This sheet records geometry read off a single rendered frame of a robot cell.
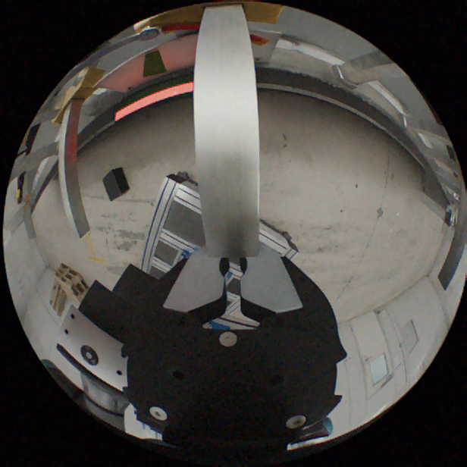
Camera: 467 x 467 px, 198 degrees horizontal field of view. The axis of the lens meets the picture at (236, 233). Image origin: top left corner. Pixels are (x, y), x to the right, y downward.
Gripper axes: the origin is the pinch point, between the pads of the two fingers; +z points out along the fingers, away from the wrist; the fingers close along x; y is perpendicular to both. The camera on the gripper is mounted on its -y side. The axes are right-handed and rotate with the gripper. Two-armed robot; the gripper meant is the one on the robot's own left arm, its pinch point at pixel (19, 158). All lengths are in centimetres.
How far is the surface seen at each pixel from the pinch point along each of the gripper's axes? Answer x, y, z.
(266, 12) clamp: 8.2, 25.5, 8.1
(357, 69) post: 9.6, 41.0, 15.4
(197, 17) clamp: 8.2, 19.3, 8.6
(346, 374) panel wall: -258, 187, -21
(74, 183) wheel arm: -7.6, -1.7, 12.3
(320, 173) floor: -19, 74, 93
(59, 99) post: 11.3, -5.5, 7.9
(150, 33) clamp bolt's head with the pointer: 6.4, 15.1, 7.9
